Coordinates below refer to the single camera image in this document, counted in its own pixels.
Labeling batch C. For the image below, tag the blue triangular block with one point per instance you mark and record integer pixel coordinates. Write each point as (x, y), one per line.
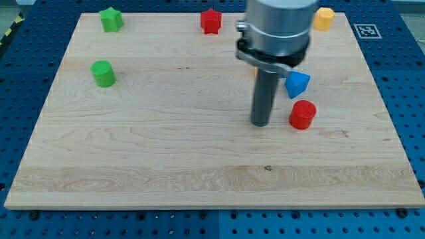
(296, 83)

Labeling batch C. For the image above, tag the red cylinder block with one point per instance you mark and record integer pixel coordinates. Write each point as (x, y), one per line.
(302, 115)

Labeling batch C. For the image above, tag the green cylinder block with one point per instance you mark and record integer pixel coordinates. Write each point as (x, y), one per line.
(103, 73)

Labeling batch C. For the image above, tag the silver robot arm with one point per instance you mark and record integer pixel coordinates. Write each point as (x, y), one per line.
(274, 34)

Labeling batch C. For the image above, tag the red star block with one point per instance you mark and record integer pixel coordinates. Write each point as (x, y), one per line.
(211, 21)

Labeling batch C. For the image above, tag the green star block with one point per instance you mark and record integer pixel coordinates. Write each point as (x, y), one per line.
(111, 19)

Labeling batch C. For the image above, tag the yellow hexagon block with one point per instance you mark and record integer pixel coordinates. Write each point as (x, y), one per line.
(323, 19)

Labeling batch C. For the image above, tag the white fiducial marker tag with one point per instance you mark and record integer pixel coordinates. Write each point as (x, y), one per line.
(367, 31)

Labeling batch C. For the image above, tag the light wooden board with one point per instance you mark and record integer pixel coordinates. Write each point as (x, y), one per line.
(174, 130)

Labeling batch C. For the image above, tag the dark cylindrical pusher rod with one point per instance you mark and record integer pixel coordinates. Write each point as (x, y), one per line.
(263, 98)

